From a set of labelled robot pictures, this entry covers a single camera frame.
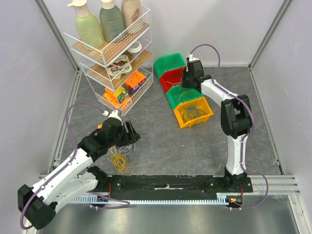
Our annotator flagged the cable bundle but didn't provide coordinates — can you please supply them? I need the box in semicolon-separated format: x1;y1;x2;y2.
108;143;135;176

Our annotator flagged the blue cable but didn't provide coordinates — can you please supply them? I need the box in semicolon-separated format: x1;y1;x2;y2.
182;106;207;121

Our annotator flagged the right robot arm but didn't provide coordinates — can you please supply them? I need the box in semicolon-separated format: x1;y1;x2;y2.
180;59;253;192

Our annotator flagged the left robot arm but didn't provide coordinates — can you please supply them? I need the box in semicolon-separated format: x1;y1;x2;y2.
17;117;141;230

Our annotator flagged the red plastic bin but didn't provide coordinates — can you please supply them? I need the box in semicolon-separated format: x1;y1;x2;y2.
160;66;186;93

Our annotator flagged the near green plastic bin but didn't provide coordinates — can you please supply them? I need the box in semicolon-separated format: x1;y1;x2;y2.
166;85;204;109

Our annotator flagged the green plastic bin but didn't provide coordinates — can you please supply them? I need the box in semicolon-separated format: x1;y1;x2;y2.
166;85;204;109
154;53;186;78

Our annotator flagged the yellow plastic bin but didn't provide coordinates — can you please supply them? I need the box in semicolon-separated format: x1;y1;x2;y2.
174;97;214;129

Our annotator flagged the far green plastic bin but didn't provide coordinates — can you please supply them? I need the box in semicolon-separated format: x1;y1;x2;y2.
154;53;186;78

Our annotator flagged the green yellow box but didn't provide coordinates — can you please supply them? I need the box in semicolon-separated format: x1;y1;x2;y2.
116;87;129;104

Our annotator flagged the orange sponge pack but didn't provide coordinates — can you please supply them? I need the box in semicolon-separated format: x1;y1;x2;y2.
103;87;119;106

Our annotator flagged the orange purple box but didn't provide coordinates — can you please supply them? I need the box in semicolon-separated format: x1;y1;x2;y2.
125;71;146;95

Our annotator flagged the paper cup with lid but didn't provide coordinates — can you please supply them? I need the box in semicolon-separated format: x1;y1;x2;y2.
127;41;142;54

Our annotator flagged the yogurt multipack carton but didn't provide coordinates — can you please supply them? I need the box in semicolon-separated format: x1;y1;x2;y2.
107;55;132;79

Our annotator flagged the beige brown bottle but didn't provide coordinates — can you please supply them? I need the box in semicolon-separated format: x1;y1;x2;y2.
121;0;142;34

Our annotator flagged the dark green bottle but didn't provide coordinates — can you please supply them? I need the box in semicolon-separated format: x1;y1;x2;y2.
99;0;125;42

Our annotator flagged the light green pump bottle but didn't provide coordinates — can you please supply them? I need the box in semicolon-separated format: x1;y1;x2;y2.
67;0;105;48

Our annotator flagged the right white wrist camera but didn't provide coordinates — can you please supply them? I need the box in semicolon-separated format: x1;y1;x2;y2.
186;54;199;62

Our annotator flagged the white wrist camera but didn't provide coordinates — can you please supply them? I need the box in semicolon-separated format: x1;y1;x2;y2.
102;110;122;122
186;54;199;62

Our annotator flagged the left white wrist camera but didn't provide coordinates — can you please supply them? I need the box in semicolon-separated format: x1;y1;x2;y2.
102;110;122;122

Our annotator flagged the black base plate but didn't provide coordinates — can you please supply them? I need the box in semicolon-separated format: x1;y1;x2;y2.
94;175;253;195

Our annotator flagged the white wire shelf rack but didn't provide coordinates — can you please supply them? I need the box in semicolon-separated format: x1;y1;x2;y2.
64;7;154;116

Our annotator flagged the white slotted cable duct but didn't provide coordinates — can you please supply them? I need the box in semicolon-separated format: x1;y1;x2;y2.
70;194;242;206

